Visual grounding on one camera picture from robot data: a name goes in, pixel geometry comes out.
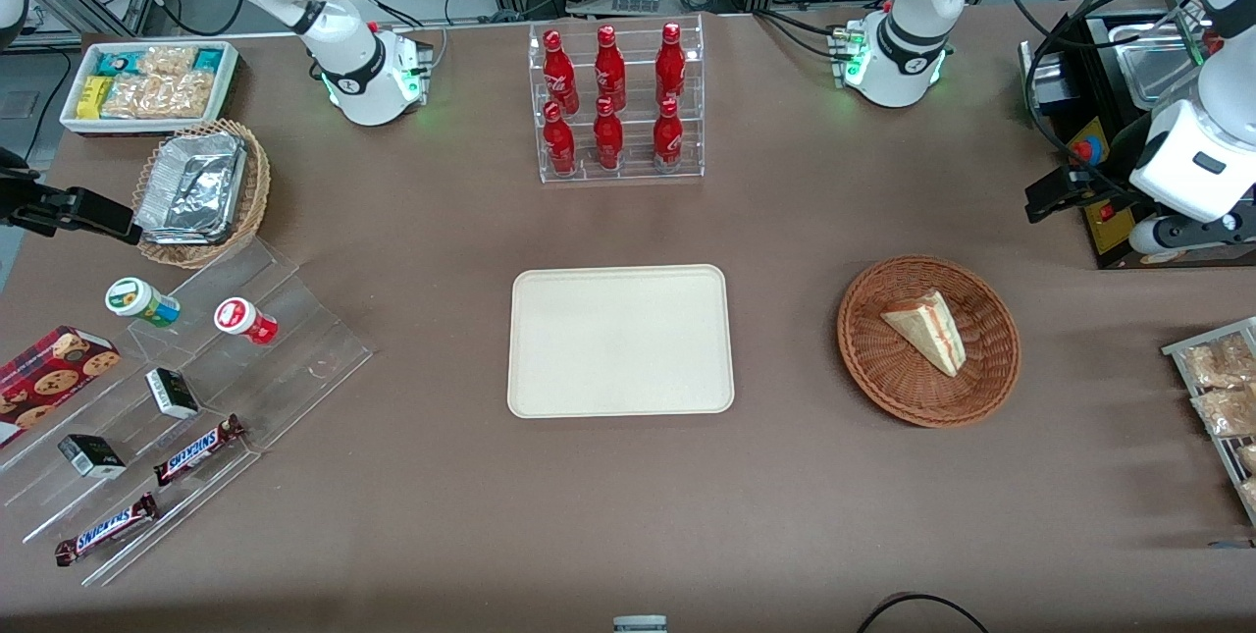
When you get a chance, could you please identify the black cable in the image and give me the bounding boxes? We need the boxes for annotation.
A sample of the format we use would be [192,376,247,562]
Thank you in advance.
[856,593,992,633]

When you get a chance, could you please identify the red plaid cookie box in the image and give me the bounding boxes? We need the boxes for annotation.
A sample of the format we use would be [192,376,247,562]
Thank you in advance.
[0,325,122,449]

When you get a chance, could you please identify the clear bag of pastries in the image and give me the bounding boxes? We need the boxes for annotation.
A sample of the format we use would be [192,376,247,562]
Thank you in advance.
[1234,441,1256,518]
[1180,333,1256,390]
[1190,385,1256,439]

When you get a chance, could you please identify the Snickers chocolate bar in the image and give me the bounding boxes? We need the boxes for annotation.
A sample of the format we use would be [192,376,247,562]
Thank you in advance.
[153,413,247,488]
[53,492,161,568]

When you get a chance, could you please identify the yellow snack pack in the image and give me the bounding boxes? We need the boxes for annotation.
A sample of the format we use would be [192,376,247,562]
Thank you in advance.
[77,75,115,121]

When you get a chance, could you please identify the light tan wicker basket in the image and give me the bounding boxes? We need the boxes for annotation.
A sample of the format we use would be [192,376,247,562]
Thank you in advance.
[131,119,272,270]

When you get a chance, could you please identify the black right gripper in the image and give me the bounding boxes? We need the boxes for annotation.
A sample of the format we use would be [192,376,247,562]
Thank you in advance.
[0,148,144,245]

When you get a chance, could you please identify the brown round wicker basket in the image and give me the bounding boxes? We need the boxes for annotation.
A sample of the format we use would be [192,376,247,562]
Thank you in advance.
[836,255,1022,429]

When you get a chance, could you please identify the red cola bottle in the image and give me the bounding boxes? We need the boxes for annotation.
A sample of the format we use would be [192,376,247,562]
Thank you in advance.
[654,22,688,108]
[652,98,685,174]
[592,97,625,172]
[542,101,579,177]
[594,25,628,112]
[542,28,581,116]

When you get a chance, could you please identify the cream rectangular serving tray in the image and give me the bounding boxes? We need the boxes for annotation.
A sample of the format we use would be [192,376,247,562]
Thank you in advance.
[506,264,736,419]

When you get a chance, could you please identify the grey wire rack tray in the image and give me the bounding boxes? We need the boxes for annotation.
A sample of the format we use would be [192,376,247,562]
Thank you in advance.
[1161,316,1256,528]

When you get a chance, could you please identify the green lid yogurt cup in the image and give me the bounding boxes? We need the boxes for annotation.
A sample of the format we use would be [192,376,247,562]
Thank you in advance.
[105,277,182,329]

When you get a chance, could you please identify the triangular sandwich half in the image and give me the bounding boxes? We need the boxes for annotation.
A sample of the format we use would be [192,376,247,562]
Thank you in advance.
[879,289,968,379]

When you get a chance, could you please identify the small black carton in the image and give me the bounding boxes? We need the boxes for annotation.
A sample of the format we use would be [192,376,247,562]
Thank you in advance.
[144,367,201,421]
[56,433,128,480]

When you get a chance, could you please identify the clear acrylic bottle rack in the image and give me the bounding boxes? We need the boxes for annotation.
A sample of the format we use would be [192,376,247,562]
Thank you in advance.
[528,14,707,185]

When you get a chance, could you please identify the clear acrylic stepped shelf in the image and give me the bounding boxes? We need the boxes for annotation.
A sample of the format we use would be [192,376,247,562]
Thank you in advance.
[0,237,375,588]

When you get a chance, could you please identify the red lid yogurt cup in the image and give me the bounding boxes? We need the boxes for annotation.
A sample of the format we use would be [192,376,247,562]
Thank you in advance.
[213,296,280,346]

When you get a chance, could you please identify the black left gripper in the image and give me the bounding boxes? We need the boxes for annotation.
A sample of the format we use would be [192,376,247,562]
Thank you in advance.
[1024,108,1159,225]

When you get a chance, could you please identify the clear bag of crackers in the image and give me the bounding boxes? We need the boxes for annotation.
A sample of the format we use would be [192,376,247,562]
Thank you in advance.
[101,45,215,121]

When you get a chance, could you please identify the white plastic snack bin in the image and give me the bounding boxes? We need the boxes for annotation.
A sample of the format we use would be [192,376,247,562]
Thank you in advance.
[59,40,241,136]

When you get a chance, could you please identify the stack of foil trays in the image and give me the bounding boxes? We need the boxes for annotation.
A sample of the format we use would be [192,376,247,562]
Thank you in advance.
[134,132,247,247]

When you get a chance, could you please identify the black countertop appliance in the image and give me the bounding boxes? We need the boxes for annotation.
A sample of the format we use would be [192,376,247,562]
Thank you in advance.
[1019,0,1256,271]

